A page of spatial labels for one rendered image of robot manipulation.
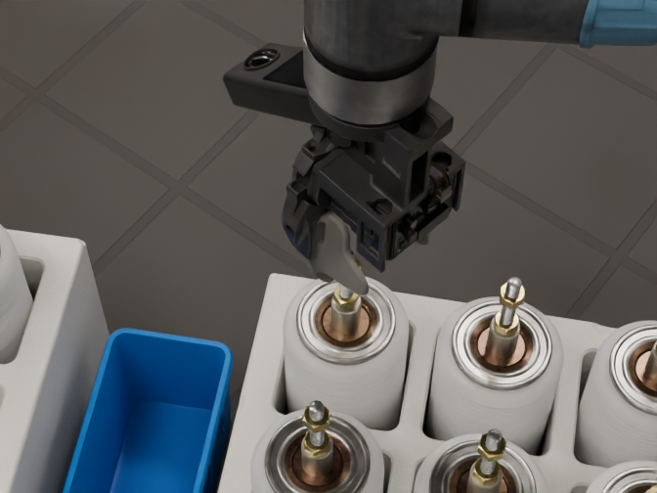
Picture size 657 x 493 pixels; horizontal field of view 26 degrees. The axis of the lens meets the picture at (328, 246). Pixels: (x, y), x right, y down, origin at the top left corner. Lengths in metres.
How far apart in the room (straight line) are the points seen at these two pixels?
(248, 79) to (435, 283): 0.53
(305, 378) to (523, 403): 0.16
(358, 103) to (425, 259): 0.64
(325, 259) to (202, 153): 0.55
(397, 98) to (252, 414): 0.41
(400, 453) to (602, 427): 0.15
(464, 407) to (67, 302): 0.34
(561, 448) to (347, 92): 0.43
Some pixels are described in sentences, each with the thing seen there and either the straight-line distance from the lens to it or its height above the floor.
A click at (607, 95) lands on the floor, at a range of 1.55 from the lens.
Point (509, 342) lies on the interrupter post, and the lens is 1.05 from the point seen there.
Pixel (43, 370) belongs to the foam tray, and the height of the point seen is 0.18.
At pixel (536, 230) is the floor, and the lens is 1.44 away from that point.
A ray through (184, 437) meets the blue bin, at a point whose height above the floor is 0.00.
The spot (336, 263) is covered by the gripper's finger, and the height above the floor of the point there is 0.39.
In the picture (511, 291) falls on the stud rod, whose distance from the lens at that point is 1.00.
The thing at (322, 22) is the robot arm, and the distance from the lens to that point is 0.75.
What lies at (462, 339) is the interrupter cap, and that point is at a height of 0.25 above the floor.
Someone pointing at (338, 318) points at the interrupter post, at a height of 0.27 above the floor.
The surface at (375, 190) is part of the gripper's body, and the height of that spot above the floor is 0.49.
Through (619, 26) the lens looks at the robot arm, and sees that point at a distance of 0.74.
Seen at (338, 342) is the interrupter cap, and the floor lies 0.25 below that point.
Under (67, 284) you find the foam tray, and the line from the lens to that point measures 1.20.
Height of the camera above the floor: 1.18
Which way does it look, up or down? 57 degrees down
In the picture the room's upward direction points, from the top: straight up
